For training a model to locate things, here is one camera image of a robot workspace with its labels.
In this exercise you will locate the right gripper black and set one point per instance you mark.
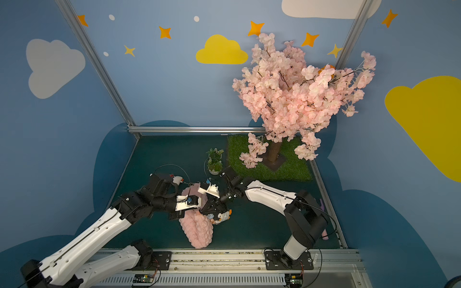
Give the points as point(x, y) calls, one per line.
point(212, 205)

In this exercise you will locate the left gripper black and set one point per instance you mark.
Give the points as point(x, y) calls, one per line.
point(179, 212)

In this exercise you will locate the penguin plush keychain decoration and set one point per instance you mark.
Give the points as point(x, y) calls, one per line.
point(217, 218)

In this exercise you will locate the pink knitted bag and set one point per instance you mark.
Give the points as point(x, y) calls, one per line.
point(197, 227)

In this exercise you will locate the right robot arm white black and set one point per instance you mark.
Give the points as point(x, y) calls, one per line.
point(305, 219)

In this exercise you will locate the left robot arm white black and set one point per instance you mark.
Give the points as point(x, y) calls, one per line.
point(67, 267)

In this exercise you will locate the small red white toy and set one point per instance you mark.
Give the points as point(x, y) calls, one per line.
point(177, 180)

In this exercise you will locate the small potted green plant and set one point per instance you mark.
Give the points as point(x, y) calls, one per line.
point(214, 161)

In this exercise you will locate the left green circuit board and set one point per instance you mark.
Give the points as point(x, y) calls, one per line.
point(144, 279)

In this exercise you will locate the green circuit board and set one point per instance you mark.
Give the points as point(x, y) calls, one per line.
point(144, 279)
point(293, 281)

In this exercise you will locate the green artificial grass mat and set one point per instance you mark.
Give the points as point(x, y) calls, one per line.
point(293, 169)

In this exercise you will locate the right green circuit board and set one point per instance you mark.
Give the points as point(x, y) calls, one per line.
point(293, 281)

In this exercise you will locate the purple pink toy fork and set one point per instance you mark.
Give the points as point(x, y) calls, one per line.
point(324, 234)

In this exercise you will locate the pink cherry blossom tree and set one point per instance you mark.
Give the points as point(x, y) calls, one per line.
point(291, 97)

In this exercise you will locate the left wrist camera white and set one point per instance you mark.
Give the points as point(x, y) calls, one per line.
point(188, 202)

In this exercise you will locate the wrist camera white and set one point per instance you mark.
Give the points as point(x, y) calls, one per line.
point(188, 202)
point(209, 188)

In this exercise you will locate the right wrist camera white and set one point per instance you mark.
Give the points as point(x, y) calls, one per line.
point(209, 188)

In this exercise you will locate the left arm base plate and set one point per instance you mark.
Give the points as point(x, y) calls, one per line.
point(158, 260)

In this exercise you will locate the aluminium front rail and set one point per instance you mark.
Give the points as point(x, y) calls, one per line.
point(227, 268)

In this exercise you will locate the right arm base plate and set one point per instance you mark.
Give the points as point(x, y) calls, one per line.
point(275, 261)

